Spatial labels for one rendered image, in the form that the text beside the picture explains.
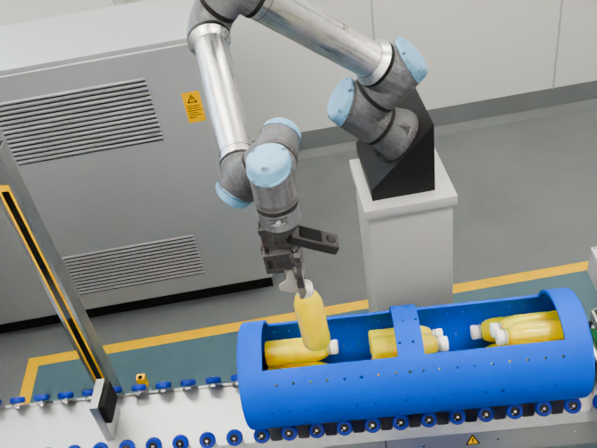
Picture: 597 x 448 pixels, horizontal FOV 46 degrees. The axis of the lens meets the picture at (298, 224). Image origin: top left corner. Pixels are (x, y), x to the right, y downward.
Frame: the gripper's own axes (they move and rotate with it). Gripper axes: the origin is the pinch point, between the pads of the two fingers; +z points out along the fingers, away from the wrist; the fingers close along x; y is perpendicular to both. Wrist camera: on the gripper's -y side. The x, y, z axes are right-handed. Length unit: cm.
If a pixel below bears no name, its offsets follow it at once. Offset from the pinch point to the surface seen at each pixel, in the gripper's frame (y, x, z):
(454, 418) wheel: -33, 6, 49
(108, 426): 62, -1, 45
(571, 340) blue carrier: -62, 4, 25
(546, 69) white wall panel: -148, -292, 116
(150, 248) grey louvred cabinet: 87, -144, 100
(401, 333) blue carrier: -21.1, -2.0, 22.1
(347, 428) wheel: -4.3, 5.4, 48.3
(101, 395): 62, -5, 36
